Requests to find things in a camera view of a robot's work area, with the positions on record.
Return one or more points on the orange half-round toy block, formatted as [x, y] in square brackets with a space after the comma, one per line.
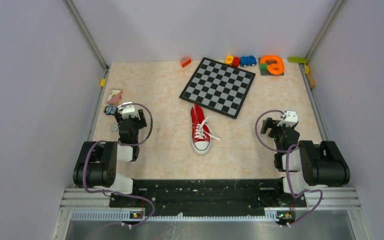
[185, 61]

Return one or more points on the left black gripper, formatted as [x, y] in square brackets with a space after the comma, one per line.
[141, 122]

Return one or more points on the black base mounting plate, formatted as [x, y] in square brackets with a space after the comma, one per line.
[208, 197]

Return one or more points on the red toy cylinder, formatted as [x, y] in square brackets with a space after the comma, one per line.
[235, 62]

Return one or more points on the small blue toy robot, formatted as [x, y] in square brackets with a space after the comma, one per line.
[110, 110]

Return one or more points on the yellow toy cylinder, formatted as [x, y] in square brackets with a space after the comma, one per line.
[229, 60]

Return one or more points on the pink tangram card box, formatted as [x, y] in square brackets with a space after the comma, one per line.
[114, 97]

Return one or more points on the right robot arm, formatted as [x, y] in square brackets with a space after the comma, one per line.
[310, 164]

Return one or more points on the blue toy car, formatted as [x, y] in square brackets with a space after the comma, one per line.
[246, 61]

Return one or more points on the black grey checkerboard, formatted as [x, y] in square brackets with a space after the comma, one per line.
[218, 87]

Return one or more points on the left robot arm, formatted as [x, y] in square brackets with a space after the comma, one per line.
[97, 161]

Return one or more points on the wooden block on rail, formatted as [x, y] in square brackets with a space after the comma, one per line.
[311, 81]

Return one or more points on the orange curved track toy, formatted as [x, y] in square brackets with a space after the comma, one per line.
[271, 65]

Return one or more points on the red canvas sneaker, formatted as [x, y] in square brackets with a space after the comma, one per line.
[201, 133]

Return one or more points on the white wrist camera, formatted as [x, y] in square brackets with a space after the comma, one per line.
[289, 119]
[127, 109]

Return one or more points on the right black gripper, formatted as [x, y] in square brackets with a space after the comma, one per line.
[270, 123]

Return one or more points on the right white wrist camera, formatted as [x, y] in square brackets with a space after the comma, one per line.
[289, 119]

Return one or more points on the yellow clip on rail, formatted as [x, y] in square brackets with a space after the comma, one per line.
[102, 82]

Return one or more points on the green flat block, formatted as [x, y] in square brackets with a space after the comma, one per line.
[298, 60]

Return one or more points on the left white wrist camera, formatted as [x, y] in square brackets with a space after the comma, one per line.
[127, 109]

